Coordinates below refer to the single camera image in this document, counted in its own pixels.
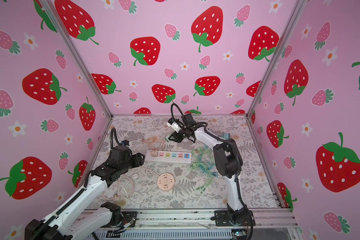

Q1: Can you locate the pink round socket cord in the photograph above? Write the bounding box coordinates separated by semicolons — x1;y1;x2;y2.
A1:
101;173;139;202

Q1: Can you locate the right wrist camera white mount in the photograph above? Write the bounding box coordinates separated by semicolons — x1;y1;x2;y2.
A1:
167;118;183;133

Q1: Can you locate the green charger plug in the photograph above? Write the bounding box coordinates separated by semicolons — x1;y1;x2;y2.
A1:
165;135;172;142

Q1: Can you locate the aluminium frame corner post right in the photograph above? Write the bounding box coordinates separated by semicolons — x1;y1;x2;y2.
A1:
247;0;308;120

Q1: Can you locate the pink USB charger plug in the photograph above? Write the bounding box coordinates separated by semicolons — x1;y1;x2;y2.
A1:
147;150;158;158

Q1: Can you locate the white power strip cord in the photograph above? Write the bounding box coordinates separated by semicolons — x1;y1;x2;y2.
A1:
101;165;160;200

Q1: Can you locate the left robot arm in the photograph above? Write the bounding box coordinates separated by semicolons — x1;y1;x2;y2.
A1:
24;128;145;240

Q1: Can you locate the teal charger plug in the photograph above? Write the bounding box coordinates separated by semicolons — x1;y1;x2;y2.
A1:
221;133;231;140

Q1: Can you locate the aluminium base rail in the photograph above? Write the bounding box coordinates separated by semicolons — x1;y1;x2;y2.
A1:
77;208;301;240

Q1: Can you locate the white multicolour power strip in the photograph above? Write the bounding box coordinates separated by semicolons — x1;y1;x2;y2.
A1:
145;150;192;164

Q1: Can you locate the aluminium frame corner post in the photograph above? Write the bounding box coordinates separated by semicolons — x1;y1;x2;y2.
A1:
247;0;308;120
40;0;113;119

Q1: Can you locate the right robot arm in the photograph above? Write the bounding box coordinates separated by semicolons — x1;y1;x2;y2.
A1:
167;103;255;228

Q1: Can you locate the aluminium frame corner post left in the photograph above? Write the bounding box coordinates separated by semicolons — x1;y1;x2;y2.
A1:
40;0;113;119

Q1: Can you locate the green tangled cable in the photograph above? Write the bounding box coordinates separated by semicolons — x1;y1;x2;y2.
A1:
187;145;220;195

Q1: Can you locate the round pink power socket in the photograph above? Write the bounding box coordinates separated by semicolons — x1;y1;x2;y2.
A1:
157;173;175;192

